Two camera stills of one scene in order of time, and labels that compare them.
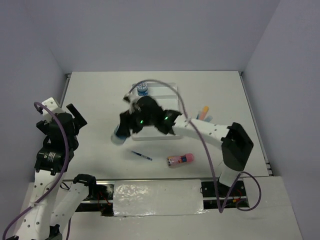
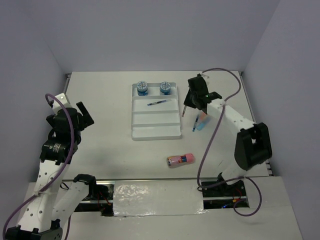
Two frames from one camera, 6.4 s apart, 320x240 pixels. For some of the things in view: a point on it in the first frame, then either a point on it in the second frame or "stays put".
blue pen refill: [141, 155] to [159, 101]
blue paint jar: [142, 89] stays put
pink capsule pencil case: [173, 161] stays put
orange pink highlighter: [204, 113] stays put
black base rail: [218, 196] stays put
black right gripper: [127, 121] to [187, 102]
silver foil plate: [136, 198] stays put
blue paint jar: [117, 140] to [165, 88]
